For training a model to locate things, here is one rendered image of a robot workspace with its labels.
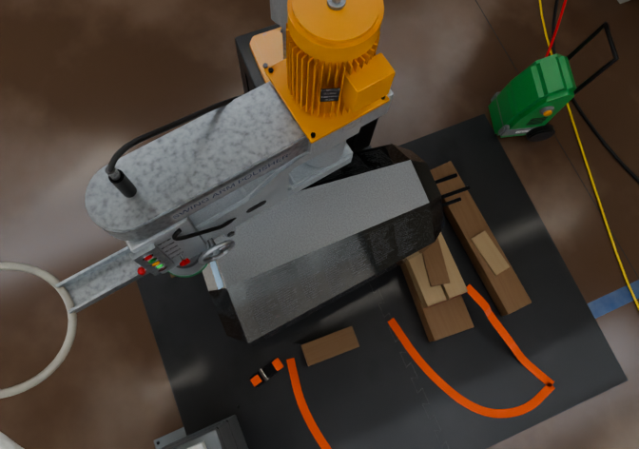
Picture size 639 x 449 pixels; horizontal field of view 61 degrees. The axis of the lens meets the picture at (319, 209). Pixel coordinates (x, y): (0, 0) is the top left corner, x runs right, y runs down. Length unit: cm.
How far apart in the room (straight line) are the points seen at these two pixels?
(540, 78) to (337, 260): 163
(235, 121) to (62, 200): 210
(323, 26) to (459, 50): 268
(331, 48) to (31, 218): 266
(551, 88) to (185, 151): 225
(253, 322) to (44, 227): 158
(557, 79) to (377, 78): 203
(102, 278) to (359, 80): 131
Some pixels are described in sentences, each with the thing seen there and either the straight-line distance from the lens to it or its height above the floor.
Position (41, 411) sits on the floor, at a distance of 348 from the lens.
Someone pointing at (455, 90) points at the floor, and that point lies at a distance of 380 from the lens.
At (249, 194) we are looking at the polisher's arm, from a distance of 189.
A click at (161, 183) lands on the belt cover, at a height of 169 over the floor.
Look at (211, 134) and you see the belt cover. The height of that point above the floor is 169.
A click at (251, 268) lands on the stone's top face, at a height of 82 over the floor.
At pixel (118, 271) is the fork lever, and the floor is 108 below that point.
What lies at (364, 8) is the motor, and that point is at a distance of 138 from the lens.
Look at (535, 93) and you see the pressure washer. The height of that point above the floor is 48.
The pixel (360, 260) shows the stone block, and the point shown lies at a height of 72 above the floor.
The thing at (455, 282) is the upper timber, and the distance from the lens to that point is 311.
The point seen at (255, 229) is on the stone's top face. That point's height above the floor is 82.
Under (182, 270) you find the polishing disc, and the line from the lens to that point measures 240.
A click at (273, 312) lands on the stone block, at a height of 66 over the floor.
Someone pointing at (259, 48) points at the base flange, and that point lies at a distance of 288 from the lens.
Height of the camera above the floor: 319
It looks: 73 degrees down
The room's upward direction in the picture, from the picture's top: 9 degrees clockwise
